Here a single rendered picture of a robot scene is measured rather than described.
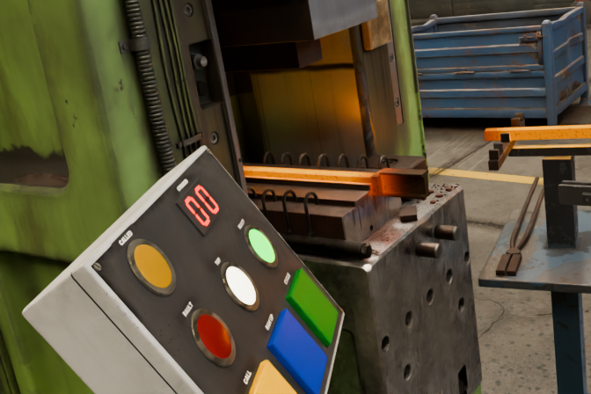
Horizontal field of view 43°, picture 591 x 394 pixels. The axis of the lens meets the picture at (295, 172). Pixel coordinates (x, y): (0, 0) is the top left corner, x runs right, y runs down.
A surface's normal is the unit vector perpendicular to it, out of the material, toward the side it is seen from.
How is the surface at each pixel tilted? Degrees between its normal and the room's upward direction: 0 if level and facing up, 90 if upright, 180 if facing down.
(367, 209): 90
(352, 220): 90
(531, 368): 0
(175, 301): 60
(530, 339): 0
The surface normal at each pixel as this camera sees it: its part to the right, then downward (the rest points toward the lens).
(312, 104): -0.57, 0.33
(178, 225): 0.76, -0.56
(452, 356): 0.81, 0.04
